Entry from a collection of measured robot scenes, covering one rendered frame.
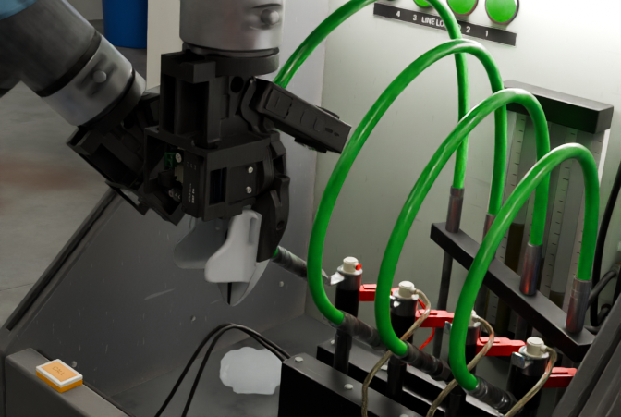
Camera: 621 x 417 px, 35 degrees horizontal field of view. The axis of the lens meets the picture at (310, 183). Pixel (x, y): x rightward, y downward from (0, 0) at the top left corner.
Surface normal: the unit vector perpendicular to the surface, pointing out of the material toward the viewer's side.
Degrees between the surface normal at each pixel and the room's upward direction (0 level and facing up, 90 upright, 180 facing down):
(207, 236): 87
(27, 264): 0
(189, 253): 87
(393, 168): 90
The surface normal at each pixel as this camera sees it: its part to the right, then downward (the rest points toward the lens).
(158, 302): 0.73, 0.28
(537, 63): -0.68, 0.20
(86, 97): 0.24, 0.47
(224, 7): -0.10, 0.33
